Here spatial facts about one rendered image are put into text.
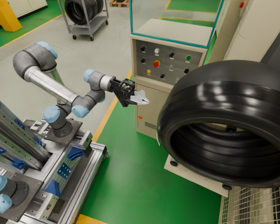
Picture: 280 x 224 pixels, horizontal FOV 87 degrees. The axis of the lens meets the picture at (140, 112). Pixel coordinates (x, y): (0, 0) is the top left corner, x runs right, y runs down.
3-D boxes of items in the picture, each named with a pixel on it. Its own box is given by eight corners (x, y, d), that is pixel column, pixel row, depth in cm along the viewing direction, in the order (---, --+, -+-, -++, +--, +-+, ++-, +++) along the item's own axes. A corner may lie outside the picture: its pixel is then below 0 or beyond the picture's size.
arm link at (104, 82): (101, 91, 77) (109, 82, 82) (108, 95, 76) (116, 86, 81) (99, 80, 71) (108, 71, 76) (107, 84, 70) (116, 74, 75)
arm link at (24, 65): (-6, 56, 69) (83, 113, 70) (16, 46, 75) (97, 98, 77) (4, 73, 78) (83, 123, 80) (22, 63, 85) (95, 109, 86)
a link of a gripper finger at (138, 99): (147, 101, 67) (129, 93, 69) (146, 109, 71) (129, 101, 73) (150, 96, 69) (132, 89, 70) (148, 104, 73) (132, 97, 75)
